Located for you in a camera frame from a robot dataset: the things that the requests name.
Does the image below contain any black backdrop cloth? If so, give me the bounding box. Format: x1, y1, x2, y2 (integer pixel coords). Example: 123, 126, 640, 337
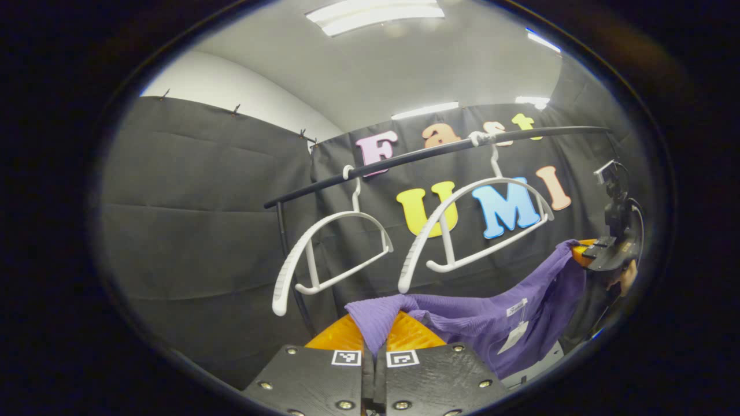
95, 55, 654, 391

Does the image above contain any black metal clothes rack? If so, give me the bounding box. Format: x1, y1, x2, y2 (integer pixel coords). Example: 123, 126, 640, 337
264, 125, 612, 336

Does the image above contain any purple knit jacket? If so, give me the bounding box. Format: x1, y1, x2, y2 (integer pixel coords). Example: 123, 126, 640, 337
345, 239, 587, 380

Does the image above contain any long ceiling light strip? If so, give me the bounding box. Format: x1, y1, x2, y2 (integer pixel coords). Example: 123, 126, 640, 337
391, 102, 460, 121

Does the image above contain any large rectangular ceiling light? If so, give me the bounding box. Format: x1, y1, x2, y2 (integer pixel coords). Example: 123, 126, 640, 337
305, 0, 446, 37

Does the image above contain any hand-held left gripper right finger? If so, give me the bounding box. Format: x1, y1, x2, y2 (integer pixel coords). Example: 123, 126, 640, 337
375, 310, 509, 416

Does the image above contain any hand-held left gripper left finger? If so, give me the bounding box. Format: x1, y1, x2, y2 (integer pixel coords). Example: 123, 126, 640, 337
242, 312, 375, 416

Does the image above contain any white plastic clothes hanger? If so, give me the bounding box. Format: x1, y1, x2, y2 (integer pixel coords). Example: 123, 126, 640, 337
272, 165, 394, 317
398, 132, 554, 294

